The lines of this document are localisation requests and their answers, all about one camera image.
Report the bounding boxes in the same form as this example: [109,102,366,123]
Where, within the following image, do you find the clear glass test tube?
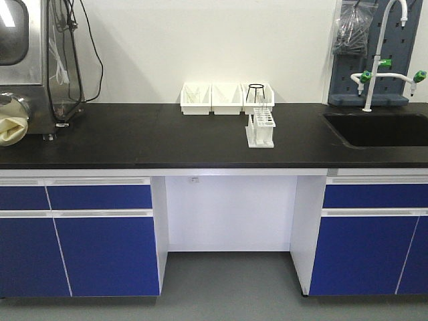
[261,97,267,112]

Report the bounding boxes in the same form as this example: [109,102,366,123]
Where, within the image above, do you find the white test tube rack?
[245,107,276,148]

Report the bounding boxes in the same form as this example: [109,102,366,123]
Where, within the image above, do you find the blue-grey pegboard drying rack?
[328,1,423,107]

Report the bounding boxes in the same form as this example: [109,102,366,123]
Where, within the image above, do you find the white middle storage bin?
[211,83,243,115]

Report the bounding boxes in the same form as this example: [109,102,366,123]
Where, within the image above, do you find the white storage bin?
[241,83,275,114]
[211,83,243,115]
[180,82,211,115]

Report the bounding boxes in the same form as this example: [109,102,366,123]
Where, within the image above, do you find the white left storage bin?
[180,82,211,115]

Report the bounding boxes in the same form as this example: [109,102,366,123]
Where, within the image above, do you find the clear glass beaker left bin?
[186,90,200,104]

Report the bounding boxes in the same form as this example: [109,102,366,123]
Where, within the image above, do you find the white right storage bin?
[241,83,275,114]

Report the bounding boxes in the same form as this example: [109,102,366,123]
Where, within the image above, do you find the black lab sink basin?
[323,113,427,147]

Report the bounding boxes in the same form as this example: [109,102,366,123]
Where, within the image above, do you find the white gooseneck lab faucet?
[350,1,427,112]

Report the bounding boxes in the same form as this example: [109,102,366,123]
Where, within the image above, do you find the blue left cabinet doors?
[1,177,168,297]

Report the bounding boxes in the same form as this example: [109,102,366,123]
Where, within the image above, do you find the blue cabinet doors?
[1,177,168,297]
[308,179,427,296]

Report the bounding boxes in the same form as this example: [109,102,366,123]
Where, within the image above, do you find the blue right cabinet doors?
[308,179,427,296]

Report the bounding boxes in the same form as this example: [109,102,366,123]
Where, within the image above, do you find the clear plastic bag of pegs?
[332,1,379,58]

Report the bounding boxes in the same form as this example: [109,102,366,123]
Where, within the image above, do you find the cream rubber glove sleeve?
[1,99,28,146]

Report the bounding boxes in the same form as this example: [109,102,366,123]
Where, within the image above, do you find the stainless steel lab machine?
[1,1,84,140]

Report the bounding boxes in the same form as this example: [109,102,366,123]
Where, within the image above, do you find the black wire tripod stand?
[245,83,267,104]

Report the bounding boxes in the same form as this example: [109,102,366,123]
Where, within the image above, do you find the black power cable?
[46,0,104,122]

